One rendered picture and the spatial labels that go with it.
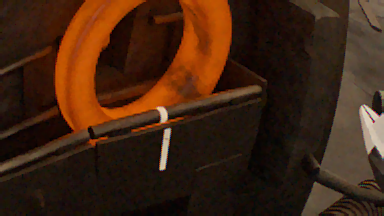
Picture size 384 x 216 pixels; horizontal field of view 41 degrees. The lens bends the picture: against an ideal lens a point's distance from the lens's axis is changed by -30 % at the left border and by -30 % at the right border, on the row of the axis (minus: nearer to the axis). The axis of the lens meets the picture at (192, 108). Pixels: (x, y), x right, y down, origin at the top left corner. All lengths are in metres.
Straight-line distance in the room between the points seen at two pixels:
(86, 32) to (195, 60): 0.15
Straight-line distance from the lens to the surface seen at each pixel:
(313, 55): 0.70
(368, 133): 0.54
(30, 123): 0.56
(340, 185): 0.78
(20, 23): 0.55
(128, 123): 0.55
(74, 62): 0.52
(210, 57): 0.62
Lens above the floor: 0.98
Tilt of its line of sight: 26 degrees down
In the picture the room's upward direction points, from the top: 10 degrees clockwise
